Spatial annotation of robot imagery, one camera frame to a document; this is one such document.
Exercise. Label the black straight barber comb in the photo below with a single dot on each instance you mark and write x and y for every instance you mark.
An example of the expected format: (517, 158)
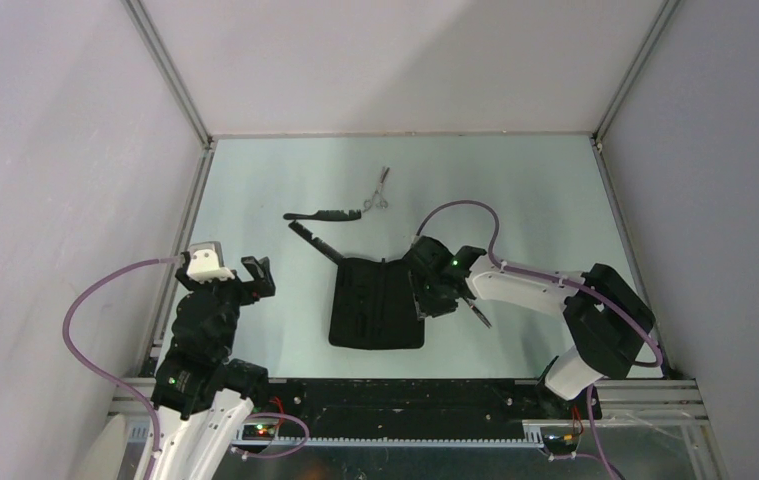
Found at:
(316, 242)

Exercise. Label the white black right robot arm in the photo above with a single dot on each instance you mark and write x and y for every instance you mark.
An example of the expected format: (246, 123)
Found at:
(607, 321)

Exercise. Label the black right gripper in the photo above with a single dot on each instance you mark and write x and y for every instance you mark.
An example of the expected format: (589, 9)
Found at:
(425, 306)

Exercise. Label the black zippered tool case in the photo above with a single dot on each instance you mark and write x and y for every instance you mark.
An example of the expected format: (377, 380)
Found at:
(373, 307)

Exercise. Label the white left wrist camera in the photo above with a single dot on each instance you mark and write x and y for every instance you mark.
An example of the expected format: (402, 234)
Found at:
(206, 263)

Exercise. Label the black handled styling comb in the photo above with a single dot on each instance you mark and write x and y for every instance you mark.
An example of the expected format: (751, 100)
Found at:
(326, 216)

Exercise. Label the aluminium front frame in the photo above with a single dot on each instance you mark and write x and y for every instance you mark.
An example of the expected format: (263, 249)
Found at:
(655, 404)

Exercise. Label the silver thinning scissors far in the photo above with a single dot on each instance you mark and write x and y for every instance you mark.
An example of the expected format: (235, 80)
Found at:
(377, 199)

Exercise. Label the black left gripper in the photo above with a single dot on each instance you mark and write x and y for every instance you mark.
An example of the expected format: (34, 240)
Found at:
(262, 283)

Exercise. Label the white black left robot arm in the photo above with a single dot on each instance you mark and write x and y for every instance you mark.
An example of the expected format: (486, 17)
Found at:
(202, 394)

